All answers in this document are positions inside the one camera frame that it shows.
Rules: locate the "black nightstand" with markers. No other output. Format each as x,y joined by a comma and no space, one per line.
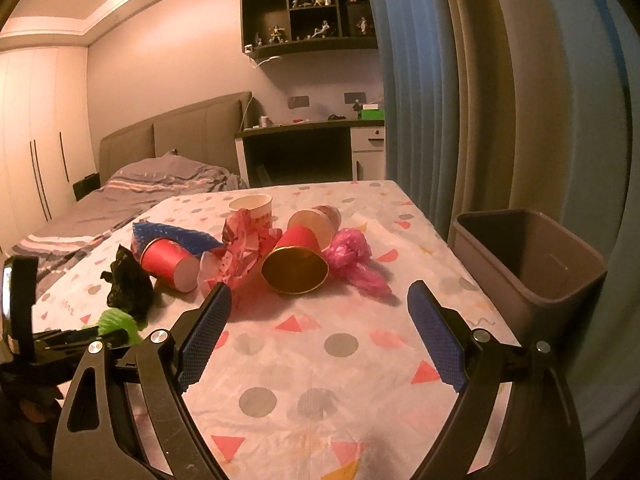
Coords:
86,187

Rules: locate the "blue knitted cloth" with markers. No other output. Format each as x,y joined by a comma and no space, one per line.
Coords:
182,237

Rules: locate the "white wardrobe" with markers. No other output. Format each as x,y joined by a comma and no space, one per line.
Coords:
30,140

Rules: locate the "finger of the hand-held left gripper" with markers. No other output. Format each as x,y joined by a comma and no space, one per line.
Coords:
65,344

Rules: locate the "white drawer unit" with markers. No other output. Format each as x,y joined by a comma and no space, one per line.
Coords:
367,152

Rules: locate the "green box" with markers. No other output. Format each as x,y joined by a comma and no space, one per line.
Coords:
372,114

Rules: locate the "pink plastic bag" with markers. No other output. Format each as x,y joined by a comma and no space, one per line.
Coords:
355,257

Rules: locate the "patterned paper cup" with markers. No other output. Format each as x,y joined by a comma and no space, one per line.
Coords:
251,208
316,223

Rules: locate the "beige curtain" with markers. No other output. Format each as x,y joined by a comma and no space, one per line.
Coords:
550,110

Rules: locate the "patterned tablecloth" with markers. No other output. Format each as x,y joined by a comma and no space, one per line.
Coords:
320,360

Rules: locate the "blue curtain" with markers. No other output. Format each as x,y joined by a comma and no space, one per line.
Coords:
415,85

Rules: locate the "striped pillow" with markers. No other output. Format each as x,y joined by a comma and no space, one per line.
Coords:
165,167

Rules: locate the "grey wall socket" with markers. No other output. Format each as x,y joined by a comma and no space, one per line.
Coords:
299,101
355,97

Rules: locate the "black plastic bag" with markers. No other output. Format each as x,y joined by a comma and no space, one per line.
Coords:
127,285

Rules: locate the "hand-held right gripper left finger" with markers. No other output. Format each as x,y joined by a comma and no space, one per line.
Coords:
205,335

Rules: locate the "red paper cup gold inside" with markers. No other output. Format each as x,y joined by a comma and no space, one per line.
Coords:
295,262

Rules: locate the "grey trash bin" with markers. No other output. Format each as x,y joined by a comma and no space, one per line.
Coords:
540,290

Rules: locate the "padded headboard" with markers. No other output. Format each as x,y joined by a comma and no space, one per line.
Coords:
195,130

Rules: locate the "red paper cup white inside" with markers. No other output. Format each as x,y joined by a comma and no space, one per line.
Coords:
167,262

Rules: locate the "clear plastic scrap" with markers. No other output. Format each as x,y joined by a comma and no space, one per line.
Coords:
207,265

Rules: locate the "bed with striped bedding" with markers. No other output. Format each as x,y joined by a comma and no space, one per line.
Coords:
100,205

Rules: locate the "dark wall shelf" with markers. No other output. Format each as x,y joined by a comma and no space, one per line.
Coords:
265,10

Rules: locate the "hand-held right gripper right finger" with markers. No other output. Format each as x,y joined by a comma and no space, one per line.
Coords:
440,340

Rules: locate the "dark top desk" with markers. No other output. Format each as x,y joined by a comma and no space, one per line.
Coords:
300,129

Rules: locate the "red patterned wrapper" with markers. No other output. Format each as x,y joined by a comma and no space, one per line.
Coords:
247,247

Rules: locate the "group of shelf figurines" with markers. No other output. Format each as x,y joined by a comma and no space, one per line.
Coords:
320,30

